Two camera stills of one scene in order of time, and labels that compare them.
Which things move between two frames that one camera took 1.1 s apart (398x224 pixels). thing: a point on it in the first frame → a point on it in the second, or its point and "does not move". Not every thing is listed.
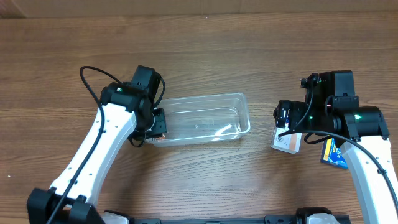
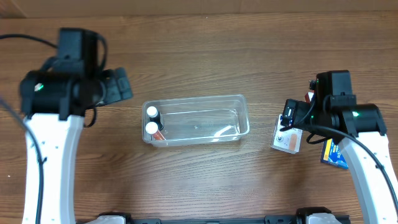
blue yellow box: x=332 y=155 does not move
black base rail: x=281 y=219 does not move
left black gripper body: x=159 y=125 → x=116 y=86
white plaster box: x=290 y=142 does not move
